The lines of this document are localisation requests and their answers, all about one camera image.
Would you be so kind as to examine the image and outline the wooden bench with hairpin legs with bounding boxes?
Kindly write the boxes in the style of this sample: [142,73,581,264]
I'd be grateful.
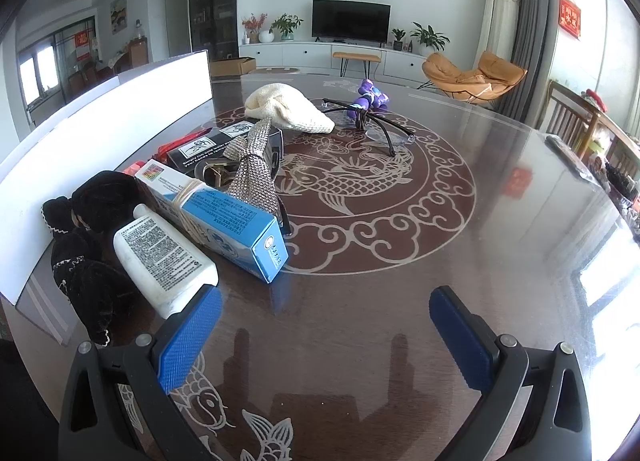
[332,51,383,78]

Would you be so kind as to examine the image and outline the black-framed clear glasses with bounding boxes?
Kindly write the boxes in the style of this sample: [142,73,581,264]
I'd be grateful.
[320,97,417,158]

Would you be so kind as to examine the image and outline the black printed box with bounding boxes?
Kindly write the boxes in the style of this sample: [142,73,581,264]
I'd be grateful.
[166,121,286,182]

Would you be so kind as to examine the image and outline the white foam board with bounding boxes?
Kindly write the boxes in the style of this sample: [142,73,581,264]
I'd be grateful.
[0,50,212,348]

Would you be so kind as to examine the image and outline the black lace-trimmed cloth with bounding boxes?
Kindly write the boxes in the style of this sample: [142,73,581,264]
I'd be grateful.
[41,170,146,348]

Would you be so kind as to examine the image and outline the dark flat object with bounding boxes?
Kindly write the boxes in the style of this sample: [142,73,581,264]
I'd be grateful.
[545,133,601,186]

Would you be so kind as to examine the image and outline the orange lounge chair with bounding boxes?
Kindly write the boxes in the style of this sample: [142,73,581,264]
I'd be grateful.
[421,51,528,104]

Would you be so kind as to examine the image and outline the cream knit hat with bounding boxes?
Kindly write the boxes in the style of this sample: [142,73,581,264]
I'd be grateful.
[244,83,336,134]

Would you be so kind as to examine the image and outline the wall painting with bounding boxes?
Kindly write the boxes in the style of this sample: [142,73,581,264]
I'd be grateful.
[110,0,128,34]

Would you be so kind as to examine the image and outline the grey curtain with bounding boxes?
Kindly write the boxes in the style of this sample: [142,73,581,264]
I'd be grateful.
[500,0,561,124]

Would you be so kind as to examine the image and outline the cardboard box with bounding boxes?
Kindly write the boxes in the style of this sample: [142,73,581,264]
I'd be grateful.
[209,57,257,79]

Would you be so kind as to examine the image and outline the silver rhinestone hair bow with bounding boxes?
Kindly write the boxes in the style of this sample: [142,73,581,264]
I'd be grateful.
[223,117,281,216]

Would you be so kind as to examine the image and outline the wooden chair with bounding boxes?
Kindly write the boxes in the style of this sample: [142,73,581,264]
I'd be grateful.
[545,80,640,166]

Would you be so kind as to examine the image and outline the cluttered wooden side table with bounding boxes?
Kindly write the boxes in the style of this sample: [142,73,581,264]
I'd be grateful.
[585,88,640,222]

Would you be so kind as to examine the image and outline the beige rubber band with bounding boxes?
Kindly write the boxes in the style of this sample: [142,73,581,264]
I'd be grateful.
[170,178,208,209]

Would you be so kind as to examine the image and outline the covered standing air conditioner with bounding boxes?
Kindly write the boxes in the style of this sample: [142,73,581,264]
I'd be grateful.
[482,0,521,66]

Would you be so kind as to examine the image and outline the red wall hanging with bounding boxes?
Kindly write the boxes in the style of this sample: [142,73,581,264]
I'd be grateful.
[559,0,583,38]

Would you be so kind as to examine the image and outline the dark patterned wooden desktop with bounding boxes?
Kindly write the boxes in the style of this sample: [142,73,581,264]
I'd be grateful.
[0,66,640,461]

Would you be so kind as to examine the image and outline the black flat television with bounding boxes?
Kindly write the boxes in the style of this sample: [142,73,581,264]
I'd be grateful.
[312,0,392,44]

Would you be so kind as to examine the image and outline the large leafy potted plant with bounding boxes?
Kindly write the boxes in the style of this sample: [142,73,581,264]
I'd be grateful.
[410,22,451,56]

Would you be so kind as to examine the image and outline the blue and white carton box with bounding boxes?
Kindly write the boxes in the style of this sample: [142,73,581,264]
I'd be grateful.
[134,159,291,285]

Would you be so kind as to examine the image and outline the red flowers in vase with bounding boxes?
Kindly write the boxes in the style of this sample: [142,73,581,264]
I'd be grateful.
[242,13,268,44]

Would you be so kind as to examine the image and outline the dark display cabinet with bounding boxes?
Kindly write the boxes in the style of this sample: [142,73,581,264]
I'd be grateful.
[189,0,240,62]

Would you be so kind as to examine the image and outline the purple plastic toy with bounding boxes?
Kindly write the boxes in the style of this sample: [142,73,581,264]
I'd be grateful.
[348,78,390,124]

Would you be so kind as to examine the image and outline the white television cabinet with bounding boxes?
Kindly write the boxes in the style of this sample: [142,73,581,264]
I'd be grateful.
[239,41,441,86]

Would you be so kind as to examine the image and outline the green plant in white pot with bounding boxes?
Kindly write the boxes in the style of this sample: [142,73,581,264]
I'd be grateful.
[270,13,303,42]

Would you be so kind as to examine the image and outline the white squeeze tube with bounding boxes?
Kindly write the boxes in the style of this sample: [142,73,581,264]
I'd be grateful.
[113,205,220,320]

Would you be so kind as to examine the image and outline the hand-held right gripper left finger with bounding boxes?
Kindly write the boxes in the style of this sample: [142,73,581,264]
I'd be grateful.
[58,285,223,461]

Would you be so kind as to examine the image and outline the red snack packet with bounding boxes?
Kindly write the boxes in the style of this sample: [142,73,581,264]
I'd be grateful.
[121,130,213,176]

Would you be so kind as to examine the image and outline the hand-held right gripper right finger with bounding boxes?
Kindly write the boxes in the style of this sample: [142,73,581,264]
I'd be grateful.
[428,286,593,461]

